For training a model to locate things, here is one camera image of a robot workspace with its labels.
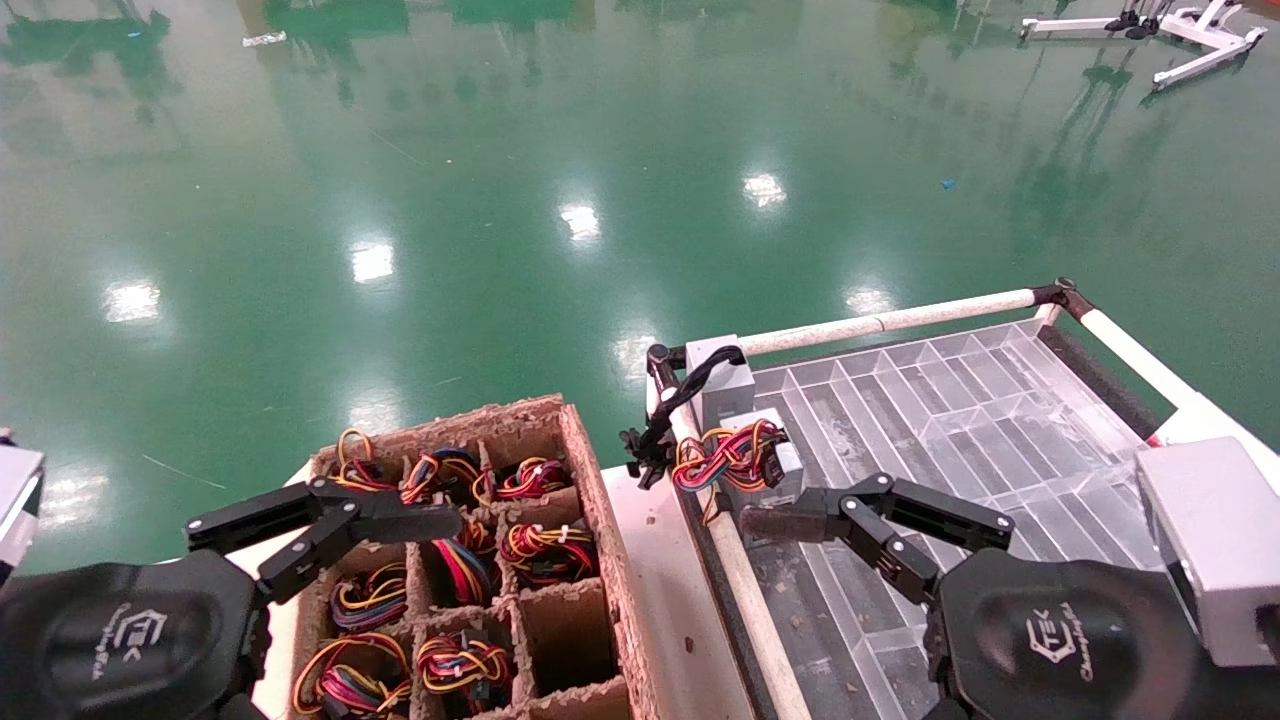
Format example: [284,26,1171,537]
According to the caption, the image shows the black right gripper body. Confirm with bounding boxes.
[924,549,1280,720]

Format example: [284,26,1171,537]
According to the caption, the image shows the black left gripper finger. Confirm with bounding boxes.
[258,497,464,605]
[185,477,347,554]

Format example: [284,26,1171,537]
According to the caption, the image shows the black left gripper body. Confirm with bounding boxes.
[0,550,271,720]

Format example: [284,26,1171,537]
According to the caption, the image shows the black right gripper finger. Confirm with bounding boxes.
[738,488,943,605]
[848,472,1015,554]

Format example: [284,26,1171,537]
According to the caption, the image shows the silver power supply coloured wires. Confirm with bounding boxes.
[500,520,601,589]
[672,408,806,527]

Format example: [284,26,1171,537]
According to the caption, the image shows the clear plastic divided tray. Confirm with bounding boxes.
[745,318,1166,720]

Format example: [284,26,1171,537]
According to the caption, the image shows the brown cardboard divider box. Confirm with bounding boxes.
[285,393,661,720]

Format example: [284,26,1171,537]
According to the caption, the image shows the black pipe joint connector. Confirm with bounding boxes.
[1030,278,1096,321]
[645,342,691,397]

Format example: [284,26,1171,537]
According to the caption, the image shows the white metal stand base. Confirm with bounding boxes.
[1020,0,1269,91]

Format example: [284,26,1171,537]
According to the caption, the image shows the power supply coloured wire bundle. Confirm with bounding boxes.
[400,447,493,507]
[335,428,389,493]
[432,515,501,607]
[497,456,573,501]
[330,562,409,633]
[292,632,413,719]
[415,632,513,717]

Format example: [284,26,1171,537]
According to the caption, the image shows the white cart frame pipe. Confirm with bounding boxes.
[740,288,1041,357]
[645,345,813,720]
[1080,308,1201,411]

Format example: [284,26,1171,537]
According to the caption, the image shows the silver power supply black cable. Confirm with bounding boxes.
[620,335,757,491]

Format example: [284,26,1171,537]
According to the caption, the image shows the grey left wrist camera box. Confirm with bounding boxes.
[0,430,47,586]

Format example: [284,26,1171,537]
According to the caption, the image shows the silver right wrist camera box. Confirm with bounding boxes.
[1135,437,1280,669]

